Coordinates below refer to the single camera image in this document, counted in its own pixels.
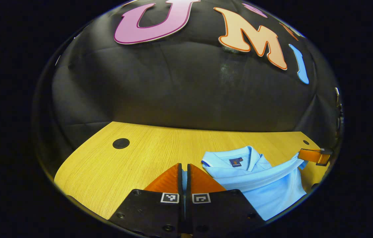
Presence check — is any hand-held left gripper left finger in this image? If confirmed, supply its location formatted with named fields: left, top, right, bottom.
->
left=109, top=163, right=186, bottom=238

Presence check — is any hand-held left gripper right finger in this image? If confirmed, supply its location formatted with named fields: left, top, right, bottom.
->
left=186, top=164, right=266, bottom=238

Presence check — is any light blue polo T-shirt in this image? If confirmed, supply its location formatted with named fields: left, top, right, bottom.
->
left=182, top=146, right=309, bottom=221

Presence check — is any black backdrop cloth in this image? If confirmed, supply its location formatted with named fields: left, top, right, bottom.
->
left=34, top=0, right=344, bottom=169

